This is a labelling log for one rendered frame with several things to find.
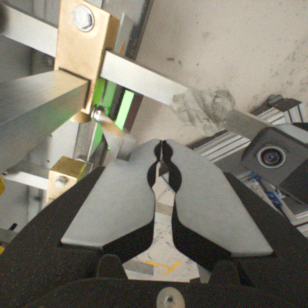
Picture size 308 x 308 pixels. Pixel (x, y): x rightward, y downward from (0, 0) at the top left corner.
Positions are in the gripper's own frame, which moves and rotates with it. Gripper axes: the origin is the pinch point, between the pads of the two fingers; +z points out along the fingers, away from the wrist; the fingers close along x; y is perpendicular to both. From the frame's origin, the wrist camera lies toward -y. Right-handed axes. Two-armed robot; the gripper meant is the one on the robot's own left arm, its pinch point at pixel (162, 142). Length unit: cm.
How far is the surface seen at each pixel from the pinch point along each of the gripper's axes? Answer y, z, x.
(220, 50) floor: -6, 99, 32
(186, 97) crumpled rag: -0.3, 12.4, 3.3
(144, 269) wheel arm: 50, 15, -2
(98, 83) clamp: -1.4, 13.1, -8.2
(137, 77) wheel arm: -2.3, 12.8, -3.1
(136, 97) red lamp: 4.0, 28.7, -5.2
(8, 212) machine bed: 43, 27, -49
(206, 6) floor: -24, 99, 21
